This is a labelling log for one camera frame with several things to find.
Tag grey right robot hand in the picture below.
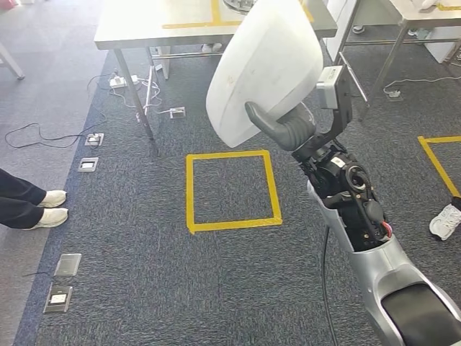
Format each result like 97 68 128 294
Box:
244 101 294 151

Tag white plastic shell part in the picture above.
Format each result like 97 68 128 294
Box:
205 0 324 149

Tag steel workbench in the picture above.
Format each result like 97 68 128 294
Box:
94 0 338 156
333 0 461 121

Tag yellow floor tape outline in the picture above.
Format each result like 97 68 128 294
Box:
186 149 283 236
417 136 461 198

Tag grey wheel cover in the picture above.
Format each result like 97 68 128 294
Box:
223 0 257 14

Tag white upright panel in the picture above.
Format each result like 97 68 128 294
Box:
324 0 358 63

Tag white power strip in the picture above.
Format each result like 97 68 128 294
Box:
109 74 140 90

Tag white desk leg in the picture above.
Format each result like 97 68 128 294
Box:
0 42 26 81

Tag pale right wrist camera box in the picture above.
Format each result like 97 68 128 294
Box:
316 64 354 145

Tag white floor cables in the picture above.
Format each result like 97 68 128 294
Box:
108 66 174 124

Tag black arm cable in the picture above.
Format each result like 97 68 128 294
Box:
321 226 340 346

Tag white floor cable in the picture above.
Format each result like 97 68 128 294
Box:
383 74 461 94

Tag black floor cable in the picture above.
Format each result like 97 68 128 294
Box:
4 71 108 150

